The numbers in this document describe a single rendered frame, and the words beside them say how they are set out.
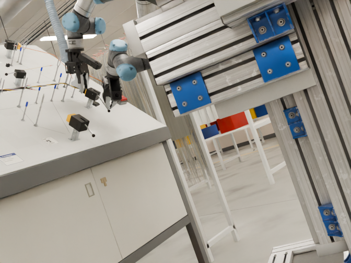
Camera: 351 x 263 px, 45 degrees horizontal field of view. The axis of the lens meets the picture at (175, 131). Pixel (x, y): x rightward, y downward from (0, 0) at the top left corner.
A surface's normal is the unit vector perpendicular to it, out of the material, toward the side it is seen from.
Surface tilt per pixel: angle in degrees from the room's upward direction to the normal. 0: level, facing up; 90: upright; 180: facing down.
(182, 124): 90
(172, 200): 90
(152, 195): 90
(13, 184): 90
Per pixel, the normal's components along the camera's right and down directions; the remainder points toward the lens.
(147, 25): -0.33, 0.11
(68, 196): 0.80, -0.29
